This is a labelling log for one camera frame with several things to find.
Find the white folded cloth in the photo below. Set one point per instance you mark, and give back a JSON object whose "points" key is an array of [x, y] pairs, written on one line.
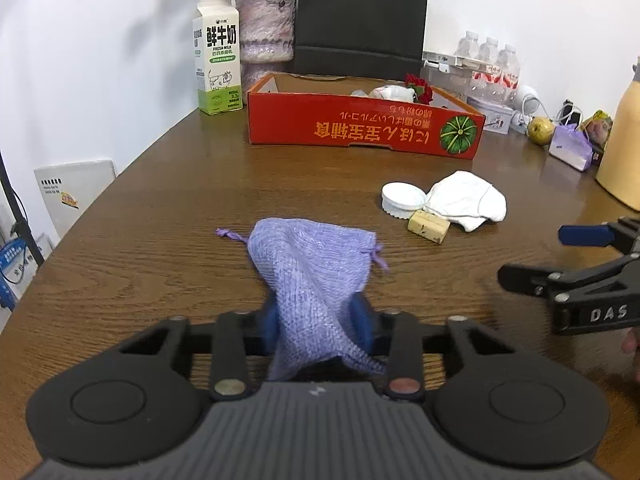
{"points": [[467, 200]]}

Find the clear plastic water bottle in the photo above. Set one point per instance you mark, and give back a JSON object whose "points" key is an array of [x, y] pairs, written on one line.
{"points": [[468, 50], [508, 72], [488, 60]]}

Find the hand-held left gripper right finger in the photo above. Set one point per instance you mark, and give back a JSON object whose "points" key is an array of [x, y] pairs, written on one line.
{"points": [[361, 322]]}

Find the clear glass storage jar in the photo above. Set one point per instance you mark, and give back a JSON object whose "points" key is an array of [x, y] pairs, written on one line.
{"points": [[445, 80]]}

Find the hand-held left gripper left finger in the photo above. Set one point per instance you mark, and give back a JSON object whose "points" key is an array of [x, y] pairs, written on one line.
{"points": [[230, 345]]}

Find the white round device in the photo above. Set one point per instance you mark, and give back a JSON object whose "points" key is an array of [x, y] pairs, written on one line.
{"points": [[527, 97]]}

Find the red artificial rose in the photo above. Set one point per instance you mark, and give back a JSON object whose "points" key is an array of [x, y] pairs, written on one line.
{"points": [[417, 84]]}

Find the yellow green pear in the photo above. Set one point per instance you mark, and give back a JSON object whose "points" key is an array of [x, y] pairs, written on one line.
{"points": [[540, 131]]}

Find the yellow thermos jug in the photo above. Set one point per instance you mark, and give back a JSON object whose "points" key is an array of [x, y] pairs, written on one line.
{"points": [[622, 150]]}

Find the flat white carton box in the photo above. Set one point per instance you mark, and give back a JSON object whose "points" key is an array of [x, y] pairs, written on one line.
{"points": [[440, 57]]}

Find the purple tissue pack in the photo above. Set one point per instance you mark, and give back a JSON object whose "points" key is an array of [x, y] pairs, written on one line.
{"points": [[570, 147]]}

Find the person's right hand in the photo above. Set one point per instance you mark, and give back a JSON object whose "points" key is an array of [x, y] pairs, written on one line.
{"points": [[634, 355]]}

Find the white crumpled cloth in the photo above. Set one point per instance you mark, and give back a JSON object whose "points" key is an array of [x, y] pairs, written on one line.
{"points": [[387, 93]]}

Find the white board panel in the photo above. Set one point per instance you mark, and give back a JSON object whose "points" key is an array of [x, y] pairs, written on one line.
{"points": [[75, 190]]}

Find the white round plastic lid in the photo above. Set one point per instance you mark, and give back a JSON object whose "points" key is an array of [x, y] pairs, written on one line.
{"points": [[402, 197]]}

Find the white green milk carton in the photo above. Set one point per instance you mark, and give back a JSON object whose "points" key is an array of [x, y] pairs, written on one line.
{"points": [[220, 60]]}

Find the yellow rectangular block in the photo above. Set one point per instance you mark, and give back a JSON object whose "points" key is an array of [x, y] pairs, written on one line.
{"points": [[427, 226]]}

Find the small printed tin box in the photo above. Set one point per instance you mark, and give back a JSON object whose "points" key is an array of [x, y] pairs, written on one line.
{"points": [[492, 117]]}

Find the colourful snack packet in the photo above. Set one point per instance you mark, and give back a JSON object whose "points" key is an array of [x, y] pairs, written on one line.
{"points": [[597, 127]]}

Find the blue box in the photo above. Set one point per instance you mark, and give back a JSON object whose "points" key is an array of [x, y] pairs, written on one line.
{"points": [[15, 265]]}

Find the black tripod stand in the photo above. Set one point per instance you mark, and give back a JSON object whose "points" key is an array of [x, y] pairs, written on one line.
{"points": [[20, 220]]}

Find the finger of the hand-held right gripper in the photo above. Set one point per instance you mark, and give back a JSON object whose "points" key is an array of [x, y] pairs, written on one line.
{"points": [[582, 235], [525, 277]]}

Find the black paper bag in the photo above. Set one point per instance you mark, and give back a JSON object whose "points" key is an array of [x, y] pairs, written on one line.
{"points": [[360, 15]]}

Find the purple mottled ceramic vase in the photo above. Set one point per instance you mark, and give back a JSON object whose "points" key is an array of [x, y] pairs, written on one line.
{"points": [[265, 30]]}

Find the orange cardboard box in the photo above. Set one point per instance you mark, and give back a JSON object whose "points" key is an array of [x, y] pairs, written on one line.
{"points": [[350, 125]]}

